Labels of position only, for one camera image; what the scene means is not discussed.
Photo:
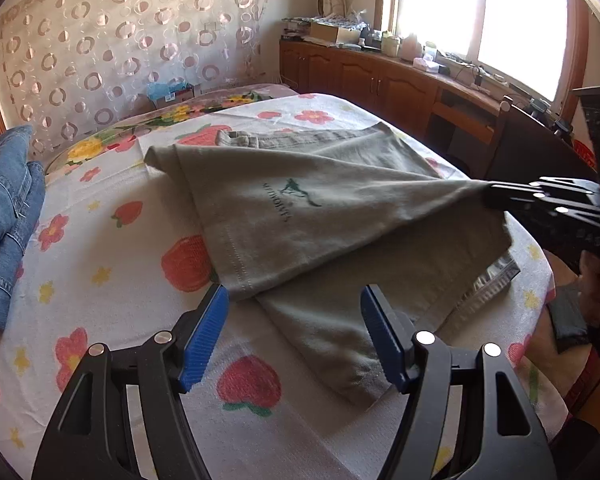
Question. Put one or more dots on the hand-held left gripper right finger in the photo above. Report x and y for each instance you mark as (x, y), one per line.
(380, 330)

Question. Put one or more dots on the dark wooden chair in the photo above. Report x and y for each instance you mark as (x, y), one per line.
(530, 145)

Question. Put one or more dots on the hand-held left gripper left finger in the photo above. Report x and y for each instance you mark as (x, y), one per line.
(207, 330)

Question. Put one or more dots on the sheer circle-patterned curtain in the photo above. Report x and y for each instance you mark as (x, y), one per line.
(105, 35)

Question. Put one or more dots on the person's right hand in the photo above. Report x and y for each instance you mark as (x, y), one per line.
(595, 285)

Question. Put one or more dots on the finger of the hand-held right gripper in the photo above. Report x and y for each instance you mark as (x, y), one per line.
(565, 220)
(530, 192)

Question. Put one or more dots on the blue plastic bag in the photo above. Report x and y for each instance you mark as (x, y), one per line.
(162, 89)

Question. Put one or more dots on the white jar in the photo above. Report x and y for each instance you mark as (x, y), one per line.
(391, 46)

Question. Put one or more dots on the wooden cabinet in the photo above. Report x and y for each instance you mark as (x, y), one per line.
(370, 75)

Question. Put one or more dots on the grey-green pants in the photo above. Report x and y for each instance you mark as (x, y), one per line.
(330, 220)

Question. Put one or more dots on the small cardboard box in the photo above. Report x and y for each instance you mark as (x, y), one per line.
(180, 97)

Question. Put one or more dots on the window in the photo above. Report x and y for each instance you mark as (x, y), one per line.
(480, 10)

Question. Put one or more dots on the colourful floral bed sheet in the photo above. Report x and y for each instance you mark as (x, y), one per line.
(180, 112)

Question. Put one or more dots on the pink bottle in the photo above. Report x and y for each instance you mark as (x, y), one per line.
(412, 46)

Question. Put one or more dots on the pale box on cabinet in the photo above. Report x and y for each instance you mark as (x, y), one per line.
(335, 32)

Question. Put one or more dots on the blue denim jeans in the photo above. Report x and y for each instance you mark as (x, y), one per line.
(5, 210)

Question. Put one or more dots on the white floral strawberry blanket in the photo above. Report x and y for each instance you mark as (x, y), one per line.
(130, 270)

